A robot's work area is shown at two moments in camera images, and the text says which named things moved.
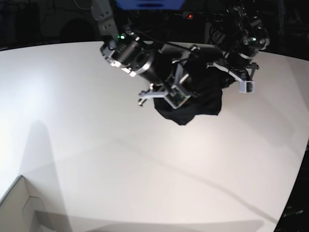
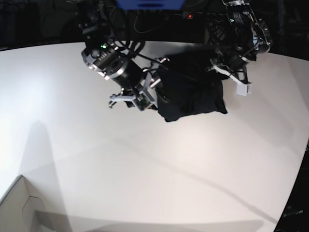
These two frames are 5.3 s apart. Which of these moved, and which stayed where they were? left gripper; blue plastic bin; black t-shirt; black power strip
Moved: left gripper; black t-shirt
Stayed: black power strip; blue plastic bin
